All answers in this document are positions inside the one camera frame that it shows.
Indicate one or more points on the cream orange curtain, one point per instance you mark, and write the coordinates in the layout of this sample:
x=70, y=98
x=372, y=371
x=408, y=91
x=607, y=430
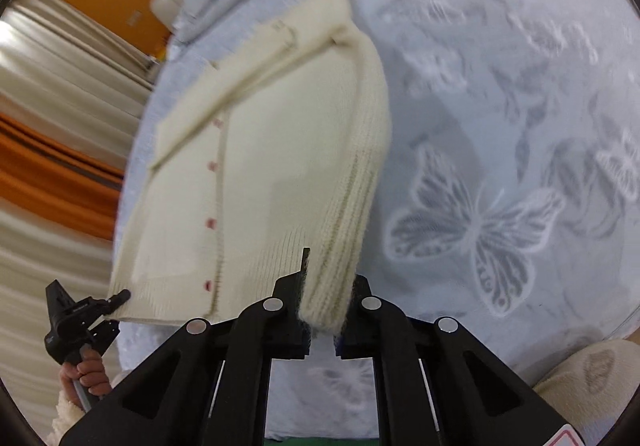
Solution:
x=55, y=136

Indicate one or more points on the cream knit cardigan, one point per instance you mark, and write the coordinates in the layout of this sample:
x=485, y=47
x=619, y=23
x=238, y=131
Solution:
x=260, y=161

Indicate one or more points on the person's left hand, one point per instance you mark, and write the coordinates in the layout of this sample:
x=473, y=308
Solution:
x=90, y=373

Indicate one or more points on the person's left forearm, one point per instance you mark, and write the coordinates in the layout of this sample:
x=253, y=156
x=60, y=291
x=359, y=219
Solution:
x=67, y=418

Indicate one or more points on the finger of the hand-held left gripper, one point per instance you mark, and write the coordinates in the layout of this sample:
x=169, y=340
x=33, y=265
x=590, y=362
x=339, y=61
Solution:
x=118, y=297

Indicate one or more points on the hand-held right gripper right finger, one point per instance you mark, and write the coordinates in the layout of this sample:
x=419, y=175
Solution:
x=356, y=298

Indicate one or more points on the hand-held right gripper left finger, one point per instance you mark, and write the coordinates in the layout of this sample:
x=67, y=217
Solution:
x=298, y=298

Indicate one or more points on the white butterfly blanket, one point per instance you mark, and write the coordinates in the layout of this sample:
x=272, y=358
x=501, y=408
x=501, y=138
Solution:
x=475, y=136

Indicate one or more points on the person's cream patterned clothing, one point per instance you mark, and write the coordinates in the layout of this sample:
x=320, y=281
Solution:
x=590, y=378

